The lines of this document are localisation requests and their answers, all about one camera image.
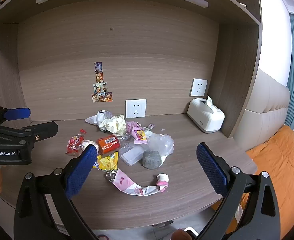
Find pink white flat wrapper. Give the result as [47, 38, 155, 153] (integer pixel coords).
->
[113, 169, 162, 196]

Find white plastic wrapper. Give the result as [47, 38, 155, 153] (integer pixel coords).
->
[85, 110, 112, 127]

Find beige padded headboard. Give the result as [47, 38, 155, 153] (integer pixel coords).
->
[244, 69, 291, 153]

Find clear plastic bag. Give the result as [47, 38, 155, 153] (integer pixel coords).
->
[145, 130, 174, 157]

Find clear plastic box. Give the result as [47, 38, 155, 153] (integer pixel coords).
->
[118, 145, 147, 166]

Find white wall socket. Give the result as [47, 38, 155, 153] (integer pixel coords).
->
[126, 99, 147, 118]
[190, 78, 208, 97]

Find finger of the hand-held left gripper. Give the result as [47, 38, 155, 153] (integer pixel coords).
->
[0, 107, 31, 125]
[0, 121, 59, 146]

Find grey sock ball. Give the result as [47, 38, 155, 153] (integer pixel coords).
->
[142, 150, 162, 168]

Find orange cardboard box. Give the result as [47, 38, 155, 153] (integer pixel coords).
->
[96, 135, 121, 155]

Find white pink tape roll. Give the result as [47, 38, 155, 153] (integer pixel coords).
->
[155, 173, 169, 193]

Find red candy wrapper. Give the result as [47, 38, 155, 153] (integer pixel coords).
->
[66, 129, 87, 154]

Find yellow snack wrapper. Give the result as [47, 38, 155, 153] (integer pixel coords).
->
[93, 151, 118, 172]

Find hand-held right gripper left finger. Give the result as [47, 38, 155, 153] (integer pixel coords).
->
[14, 144, 98, 240]

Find wooden shelf unit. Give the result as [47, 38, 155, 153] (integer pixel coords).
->
[0, 0, 263, 230]

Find group of cartoon stickers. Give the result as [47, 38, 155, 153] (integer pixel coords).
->
[91, 61, 113, 103]

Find pink snack packet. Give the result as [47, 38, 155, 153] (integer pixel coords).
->
[125, 121, 155, 145]

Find orange blanket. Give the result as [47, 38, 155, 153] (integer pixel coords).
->
[211, 125, 294, 240]

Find white tissue box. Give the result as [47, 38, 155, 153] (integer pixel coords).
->
[187, 98, 225, 133]

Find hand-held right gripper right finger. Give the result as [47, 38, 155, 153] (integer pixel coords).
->
[196, 142, 280, 240]

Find silver foil wrapper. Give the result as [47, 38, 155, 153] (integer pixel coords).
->
[105, 169, 118, 182]

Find pale yellow crumpled paper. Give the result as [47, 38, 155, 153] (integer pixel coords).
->
[98, 115, 127, 136]

